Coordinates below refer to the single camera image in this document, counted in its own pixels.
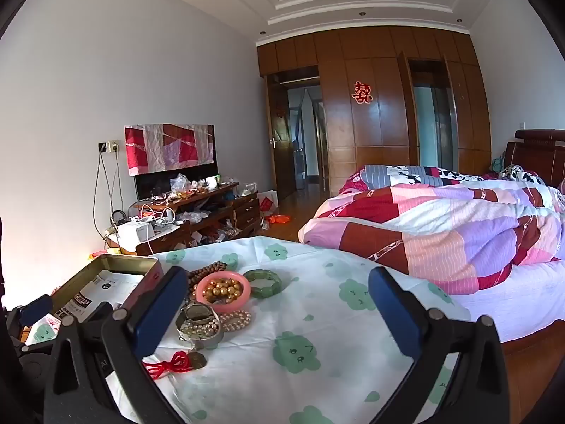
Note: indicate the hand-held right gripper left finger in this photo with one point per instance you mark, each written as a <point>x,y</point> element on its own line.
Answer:
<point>155,318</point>

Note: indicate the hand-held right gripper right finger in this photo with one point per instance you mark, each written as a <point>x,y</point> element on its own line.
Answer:
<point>395,318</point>

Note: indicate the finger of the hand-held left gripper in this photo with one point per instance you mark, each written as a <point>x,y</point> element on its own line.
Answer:
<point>36,309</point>

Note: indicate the pink bangle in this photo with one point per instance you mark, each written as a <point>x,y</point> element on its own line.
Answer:
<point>199,292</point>

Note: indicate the silver bangle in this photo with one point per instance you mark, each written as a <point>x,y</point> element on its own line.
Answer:
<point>207,342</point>

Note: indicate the pink metal tin box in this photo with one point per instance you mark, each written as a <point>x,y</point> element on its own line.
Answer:
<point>110,264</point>

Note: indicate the pink red patchwork quilt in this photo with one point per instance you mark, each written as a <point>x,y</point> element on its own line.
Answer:
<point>419,238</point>

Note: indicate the white cardboard box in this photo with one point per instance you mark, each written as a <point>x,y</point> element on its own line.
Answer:
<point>137,232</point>

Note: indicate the white mattress sheet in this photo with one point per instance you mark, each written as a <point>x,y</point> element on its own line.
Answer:
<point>507,300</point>

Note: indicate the black television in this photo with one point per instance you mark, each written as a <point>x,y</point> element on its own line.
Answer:
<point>154,184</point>

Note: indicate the wooden television cabinet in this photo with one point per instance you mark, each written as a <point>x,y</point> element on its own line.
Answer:
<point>247,216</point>

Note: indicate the clear plastic bag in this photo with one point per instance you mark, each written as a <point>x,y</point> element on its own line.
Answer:
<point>178,182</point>

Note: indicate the grey striped floral quilt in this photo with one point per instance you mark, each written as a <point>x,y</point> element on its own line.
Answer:
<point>397,174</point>

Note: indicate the white cup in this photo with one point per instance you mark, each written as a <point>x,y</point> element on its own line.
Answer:
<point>212,182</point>

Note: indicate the orange red plastic bag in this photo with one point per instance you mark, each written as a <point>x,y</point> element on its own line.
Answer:
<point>279,219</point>

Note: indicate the white red paper bag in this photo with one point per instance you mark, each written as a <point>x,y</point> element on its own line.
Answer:
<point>267,203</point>

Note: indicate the red pink television cover cloth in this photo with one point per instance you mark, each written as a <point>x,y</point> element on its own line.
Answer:
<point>167,148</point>

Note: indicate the wooden door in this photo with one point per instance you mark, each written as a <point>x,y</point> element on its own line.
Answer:
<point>282,163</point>

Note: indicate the red paper-cut decoration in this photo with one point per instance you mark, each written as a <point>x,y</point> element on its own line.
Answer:
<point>362,92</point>

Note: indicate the wooden wardrobe wall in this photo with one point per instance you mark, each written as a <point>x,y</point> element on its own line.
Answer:
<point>379,141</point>

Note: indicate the wall power outlet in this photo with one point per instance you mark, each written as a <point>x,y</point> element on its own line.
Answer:
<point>109,146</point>

